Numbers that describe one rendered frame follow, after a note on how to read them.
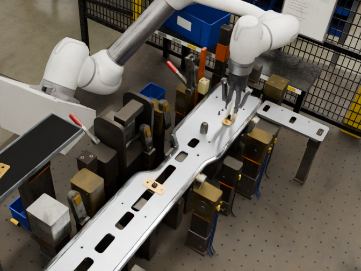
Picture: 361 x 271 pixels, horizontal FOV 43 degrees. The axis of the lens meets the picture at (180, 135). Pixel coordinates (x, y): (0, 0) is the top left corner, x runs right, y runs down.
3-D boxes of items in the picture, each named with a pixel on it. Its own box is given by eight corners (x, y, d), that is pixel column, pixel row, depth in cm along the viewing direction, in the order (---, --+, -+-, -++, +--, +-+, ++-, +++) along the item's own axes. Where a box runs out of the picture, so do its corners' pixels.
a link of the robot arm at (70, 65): (34, 75, 207) (51, 29, 206) (65, 86, 222) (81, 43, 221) (56, 84, 197) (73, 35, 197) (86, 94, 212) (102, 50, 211)
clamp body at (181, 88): (182, 154, 212) (189, 96, 187) (164, 145, 216) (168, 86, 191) (189, 146, 217) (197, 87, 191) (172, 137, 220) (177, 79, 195)
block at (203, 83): (197, 144, 217) (206, 84, 191) (190, 141, 218) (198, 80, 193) (200, 140, 219) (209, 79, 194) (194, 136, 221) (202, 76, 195)
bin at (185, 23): (207, 49, 215) (210, 25, 206) (159, 23, 228) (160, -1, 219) (228, 36, 225) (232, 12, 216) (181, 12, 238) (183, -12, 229)
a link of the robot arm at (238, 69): (236, 47, 170) (234, 60, 174) (225, 58, 164) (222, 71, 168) (259, 56, 167) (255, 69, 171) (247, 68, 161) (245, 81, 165)
